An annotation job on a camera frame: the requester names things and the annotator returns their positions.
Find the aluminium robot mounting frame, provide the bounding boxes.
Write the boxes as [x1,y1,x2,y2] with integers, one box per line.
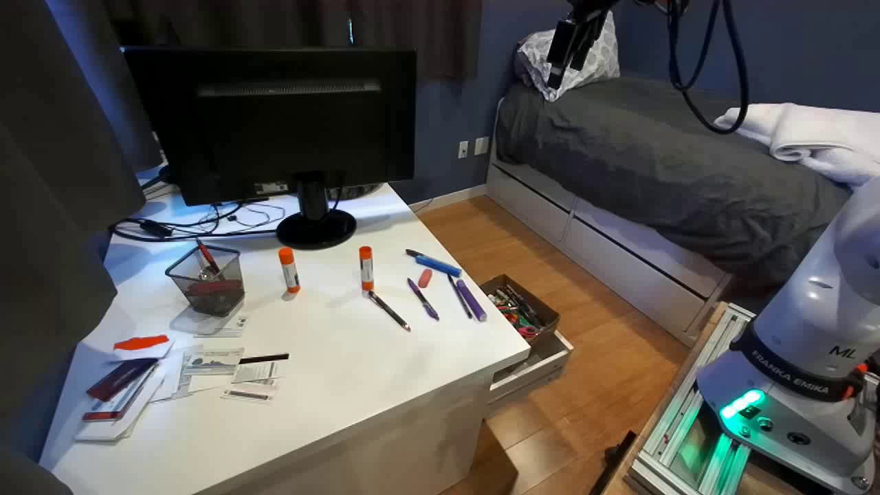
[628,301,880,495]

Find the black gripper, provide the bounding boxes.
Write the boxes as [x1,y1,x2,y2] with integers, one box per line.
[548,0,617,89]

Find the white desk drawer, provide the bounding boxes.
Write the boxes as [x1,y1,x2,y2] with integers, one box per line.
[486,331,573,411]

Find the black mesh pen holder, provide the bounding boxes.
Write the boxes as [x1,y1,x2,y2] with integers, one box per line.
[165,246,246,317]

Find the black pen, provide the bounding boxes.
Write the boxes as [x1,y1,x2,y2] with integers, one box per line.
[368,292,411,334]

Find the black computer monitor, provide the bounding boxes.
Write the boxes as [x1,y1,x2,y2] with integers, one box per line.
[123,46,418,251]

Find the small red eraser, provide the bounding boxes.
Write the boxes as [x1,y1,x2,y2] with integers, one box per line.
[415,270,431,288]

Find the orange red marker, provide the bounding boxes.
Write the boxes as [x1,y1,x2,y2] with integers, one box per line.
[112,334,172,352]

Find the purple marker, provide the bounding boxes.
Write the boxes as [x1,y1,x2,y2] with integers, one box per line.
[451,277,486,321]

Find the orange white glue stick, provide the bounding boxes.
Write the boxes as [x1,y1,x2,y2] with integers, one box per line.
[277,246,299,298]
[359,246,375,295]

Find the orange white glue stick left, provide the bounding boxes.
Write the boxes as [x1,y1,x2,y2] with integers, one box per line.
[277,246,299,298]

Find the patterned grey pillow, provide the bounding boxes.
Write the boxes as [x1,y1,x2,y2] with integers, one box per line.
[511,9,624,105]

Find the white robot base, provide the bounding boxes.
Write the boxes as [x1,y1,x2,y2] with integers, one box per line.
[698,178,880,495]

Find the cardboard box of pens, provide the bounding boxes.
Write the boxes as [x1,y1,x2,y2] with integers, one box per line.
[482,276,558,343]

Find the purple pen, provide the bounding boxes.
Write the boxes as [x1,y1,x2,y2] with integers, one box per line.
[407,277,441,321]

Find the blue pen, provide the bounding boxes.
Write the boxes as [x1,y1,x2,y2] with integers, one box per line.
[405,247,462,277]

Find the orange white glue stick right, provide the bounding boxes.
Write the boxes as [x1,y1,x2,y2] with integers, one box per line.
[359,246,375,295]

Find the black hanging cable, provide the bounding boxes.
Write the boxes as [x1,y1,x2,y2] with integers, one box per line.
[665,0,752,137]

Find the white blanket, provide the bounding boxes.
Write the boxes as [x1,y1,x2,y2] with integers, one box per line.
[716,103,880,191]

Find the black cables on desk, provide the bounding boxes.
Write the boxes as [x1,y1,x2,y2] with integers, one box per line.
[108,196,277,246]

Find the wall power outlet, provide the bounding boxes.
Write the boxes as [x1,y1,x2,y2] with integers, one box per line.
[456,136,491,159]

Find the black marker on papers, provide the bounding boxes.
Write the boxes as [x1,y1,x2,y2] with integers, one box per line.
[239,352,290,367]

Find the bed with grey duvet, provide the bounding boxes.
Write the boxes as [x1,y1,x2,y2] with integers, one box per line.
[486,77,851,343]

